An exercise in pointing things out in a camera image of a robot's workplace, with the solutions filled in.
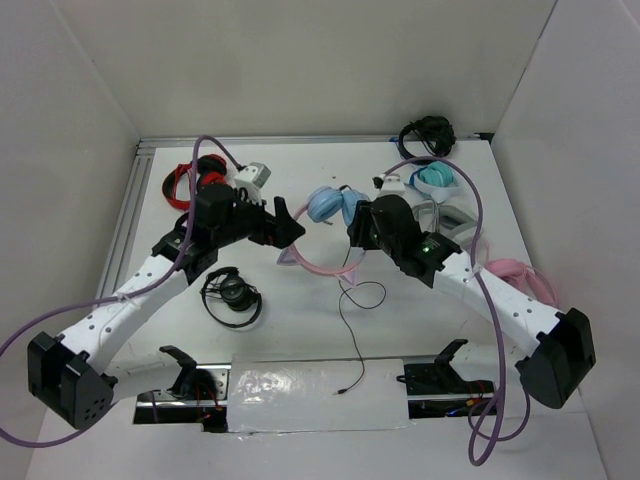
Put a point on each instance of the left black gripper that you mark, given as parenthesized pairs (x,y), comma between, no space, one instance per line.
(284,231)

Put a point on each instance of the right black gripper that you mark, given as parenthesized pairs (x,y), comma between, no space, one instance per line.
(358,229)

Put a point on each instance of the pink blue cat-ear headphones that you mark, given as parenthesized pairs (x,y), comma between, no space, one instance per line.
(320,207)

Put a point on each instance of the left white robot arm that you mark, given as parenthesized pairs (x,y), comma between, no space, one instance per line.
(73,374)

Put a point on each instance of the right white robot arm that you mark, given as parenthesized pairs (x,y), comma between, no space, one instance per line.
(558,346)

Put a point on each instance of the grey white headphones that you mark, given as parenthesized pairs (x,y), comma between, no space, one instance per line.
(447,219)

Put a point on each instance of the teal white headphones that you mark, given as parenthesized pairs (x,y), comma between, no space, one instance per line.
(435,181)

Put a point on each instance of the small black headphones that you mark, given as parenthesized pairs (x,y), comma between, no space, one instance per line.
(227,285)

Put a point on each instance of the red black headphones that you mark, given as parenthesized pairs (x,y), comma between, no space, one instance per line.
(211,169)

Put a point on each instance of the white taped front panel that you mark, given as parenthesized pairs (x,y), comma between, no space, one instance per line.
(316,396)

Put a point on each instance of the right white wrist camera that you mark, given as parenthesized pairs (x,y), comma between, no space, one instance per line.
(389,184)

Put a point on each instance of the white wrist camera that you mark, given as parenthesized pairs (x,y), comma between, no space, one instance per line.
(389,184)
(250,181)

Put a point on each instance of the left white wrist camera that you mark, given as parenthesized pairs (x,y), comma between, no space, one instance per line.
(250,181)

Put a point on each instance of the black headphones with blue cable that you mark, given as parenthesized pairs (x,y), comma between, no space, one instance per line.
(434,132)

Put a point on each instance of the aluminium frame rail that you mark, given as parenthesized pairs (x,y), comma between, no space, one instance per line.
(320,159)

